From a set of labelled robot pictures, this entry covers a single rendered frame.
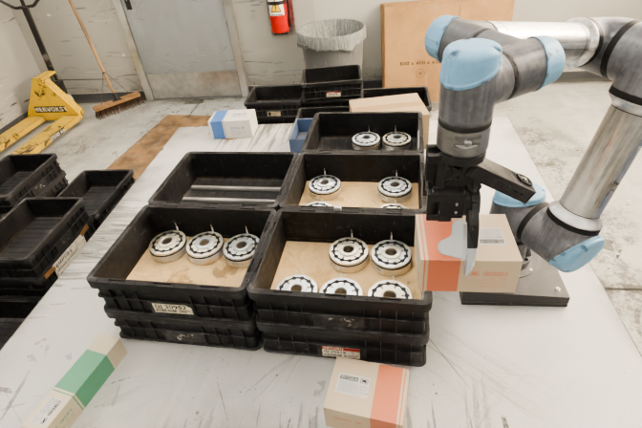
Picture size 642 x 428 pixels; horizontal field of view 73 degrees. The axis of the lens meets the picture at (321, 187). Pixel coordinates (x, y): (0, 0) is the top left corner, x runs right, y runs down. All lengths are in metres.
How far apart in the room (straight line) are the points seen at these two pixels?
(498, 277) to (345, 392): 0.41
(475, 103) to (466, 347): 0.70
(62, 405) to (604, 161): 1.26
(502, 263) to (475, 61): 0.34
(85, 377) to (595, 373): 1.15
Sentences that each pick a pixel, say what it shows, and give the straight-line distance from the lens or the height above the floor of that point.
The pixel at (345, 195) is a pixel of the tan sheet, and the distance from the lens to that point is 1.37.
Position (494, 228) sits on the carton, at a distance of 0.82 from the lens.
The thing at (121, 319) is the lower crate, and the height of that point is 0.78.
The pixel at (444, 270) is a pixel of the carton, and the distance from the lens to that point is 0.76.
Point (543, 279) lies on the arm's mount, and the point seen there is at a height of 0.74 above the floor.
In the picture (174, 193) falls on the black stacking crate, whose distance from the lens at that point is 1.46.
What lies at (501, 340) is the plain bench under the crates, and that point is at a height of 0.70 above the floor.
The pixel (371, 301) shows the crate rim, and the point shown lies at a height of 0.93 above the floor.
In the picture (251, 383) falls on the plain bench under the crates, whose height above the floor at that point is 0.70.
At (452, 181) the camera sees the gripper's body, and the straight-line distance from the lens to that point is 0.70.
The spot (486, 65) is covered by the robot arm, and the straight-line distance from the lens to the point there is 0.60.
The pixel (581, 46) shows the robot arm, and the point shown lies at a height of 1.35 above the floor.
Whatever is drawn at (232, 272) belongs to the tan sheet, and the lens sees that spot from 1.18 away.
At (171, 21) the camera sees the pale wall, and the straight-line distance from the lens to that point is 4.42.
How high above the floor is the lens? 1.64
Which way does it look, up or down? 35 degrees down
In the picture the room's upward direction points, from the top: 6 degrees counter-clockwise
